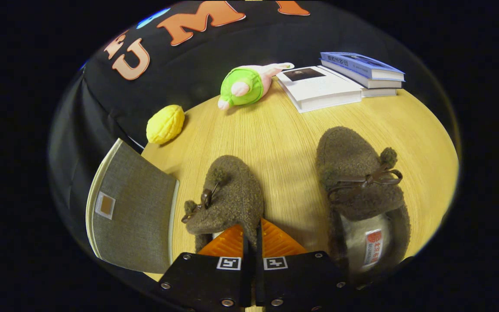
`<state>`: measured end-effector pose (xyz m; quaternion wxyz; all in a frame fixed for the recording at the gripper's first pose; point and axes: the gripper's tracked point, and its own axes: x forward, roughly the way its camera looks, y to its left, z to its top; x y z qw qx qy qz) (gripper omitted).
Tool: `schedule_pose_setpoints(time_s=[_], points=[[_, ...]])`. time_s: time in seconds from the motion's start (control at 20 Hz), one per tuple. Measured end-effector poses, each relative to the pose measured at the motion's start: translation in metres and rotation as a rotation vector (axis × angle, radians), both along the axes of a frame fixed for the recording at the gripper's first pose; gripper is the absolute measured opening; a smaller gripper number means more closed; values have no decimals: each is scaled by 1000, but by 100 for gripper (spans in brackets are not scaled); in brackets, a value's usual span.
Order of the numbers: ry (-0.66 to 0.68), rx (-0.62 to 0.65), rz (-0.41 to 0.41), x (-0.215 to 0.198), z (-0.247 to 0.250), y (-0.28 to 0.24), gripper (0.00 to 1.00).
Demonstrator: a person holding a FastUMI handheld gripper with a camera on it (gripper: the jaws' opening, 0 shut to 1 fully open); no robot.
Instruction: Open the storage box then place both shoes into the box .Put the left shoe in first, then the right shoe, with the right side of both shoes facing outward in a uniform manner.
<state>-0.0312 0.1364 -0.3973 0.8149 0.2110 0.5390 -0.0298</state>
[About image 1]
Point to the plain white book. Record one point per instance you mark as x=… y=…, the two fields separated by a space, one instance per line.
x=379 y=92

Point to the navy edged book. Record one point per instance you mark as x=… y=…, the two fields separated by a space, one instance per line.
x=383 y=84

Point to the black backdrop cloth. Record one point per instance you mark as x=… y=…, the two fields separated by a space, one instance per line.
x=197 y=73

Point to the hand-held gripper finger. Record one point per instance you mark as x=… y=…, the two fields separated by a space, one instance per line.
x=258 y=277
x=247 y=277

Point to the white book with dark photo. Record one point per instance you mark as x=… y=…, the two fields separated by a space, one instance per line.
x=319 y=86

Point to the yellow ridged toy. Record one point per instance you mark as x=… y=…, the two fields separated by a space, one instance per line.
x=165 y=125

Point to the green and pink plush toy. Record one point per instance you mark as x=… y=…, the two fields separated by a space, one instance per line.
x=245 y=86

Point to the brown fuzzy shoe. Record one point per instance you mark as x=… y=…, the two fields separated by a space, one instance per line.
x=349 y=160
x=232 y=199

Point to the grey fabric storage box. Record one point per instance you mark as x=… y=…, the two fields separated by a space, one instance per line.
x=137 y=216

